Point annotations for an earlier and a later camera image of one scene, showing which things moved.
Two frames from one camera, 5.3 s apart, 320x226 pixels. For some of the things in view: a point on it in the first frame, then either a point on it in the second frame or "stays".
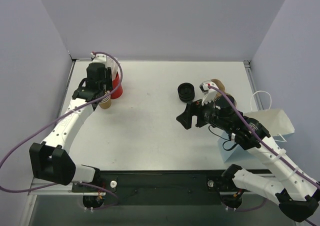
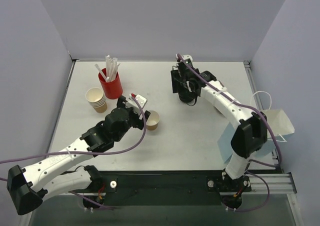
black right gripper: x=195 y=113 -> x=175 y=81
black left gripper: x=109 y=75 -> x=137 y=118
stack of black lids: x=186 y=92 stays
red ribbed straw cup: x=118 y=92 stays
